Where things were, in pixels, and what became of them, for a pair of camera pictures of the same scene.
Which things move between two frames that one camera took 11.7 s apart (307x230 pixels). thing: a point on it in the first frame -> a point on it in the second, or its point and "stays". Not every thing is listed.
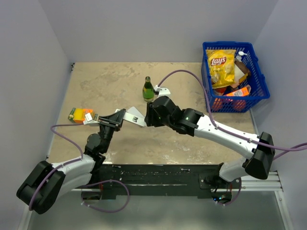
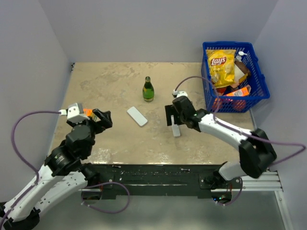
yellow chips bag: (221, 66) stays
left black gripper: (113, 120) -> (106, 121)
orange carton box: (242, 91) stays
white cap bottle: (241, 53) stays
